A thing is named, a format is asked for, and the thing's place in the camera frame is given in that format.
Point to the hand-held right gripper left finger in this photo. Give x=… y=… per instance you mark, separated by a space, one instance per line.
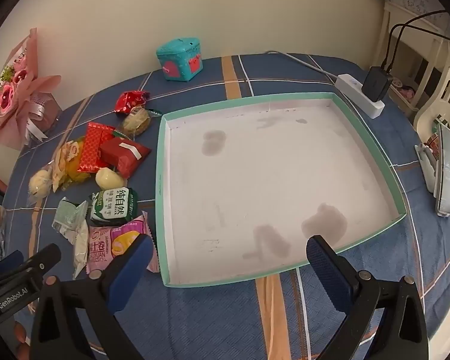
x=135 y=266

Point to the blue plaid tablecloth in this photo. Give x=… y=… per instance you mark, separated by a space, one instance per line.
x=210 y=330

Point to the grey white flat device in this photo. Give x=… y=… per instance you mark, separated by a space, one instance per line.
x=445 y=168

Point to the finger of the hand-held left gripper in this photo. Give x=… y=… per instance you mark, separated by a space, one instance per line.
x=45 y=258
x=8 y=262

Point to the pink flower bouquet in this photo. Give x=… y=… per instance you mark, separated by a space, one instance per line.
x=13 y=97

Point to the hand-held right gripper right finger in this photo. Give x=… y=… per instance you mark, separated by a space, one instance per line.
x=328 y=273

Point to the cream bun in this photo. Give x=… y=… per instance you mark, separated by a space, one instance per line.
x=108 y=178
x=39 y=185

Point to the white power strip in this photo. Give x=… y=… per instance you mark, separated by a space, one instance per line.
x=350 y=90

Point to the red orange patterned packet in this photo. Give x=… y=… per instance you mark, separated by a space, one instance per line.
x=92 y=146

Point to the white tray with teal rim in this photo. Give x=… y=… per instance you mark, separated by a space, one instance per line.
x=266 y=180

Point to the orange cream snack packet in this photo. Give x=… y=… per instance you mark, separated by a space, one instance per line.
x=62 y=165

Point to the red crinkled snack packet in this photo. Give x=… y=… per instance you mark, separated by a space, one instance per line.
x=129 y=101

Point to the black charger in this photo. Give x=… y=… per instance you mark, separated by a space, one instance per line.
x=377 y=82

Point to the pink snack packet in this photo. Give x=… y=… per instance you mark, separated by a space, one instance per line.
x=108 y=245

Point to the round cookie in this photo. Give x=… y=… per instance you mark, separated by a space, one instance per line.
x=137 y=122

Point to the green white biscuit packet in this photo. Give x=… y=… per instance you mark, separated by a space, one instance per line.
x=112 y=206

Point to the pale green snack packet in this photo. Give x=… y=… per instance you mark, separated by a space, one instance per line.
x=70 y=217

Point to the white wooden shelf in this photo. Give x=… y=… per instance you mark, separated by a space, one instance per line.
x=412 y=15

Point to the white plastic chair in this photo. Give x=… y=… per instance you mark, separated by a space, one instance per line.
x=446 y=82

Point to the teal toy box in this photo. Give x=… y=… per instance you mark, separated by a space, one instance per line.
x=178 y=60

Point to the red box-shaped packet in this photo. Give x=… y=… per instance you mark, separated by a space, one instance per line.
x=125 y=155

